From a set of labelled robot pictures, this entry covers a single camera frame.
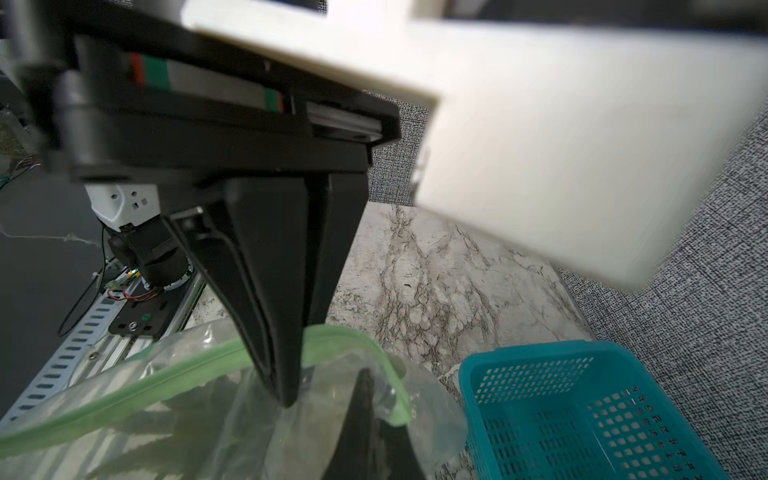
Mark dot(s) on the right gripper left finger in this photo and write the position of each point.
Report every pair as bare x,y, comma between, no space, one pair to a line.
355,454

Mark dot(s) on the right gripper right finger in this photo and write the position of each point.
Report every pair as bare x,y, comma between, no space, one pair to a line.
399,459

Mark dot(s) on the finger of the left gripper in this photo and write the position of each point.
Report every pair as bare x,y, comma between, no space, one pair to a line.
211,242
295,234

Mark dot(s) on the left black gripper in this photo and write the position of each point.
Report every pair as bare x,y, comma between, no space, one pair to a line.
97,116

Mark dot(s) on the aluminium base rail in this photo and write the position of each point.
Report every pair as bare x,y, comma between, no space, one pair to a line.
108,333

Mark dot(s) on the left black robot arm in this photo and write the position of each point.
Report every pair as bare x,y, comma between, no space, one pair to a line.
137,212

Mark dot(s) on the teal plastic basket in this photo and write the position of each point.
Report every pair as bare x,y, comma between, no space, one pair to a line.
575,410

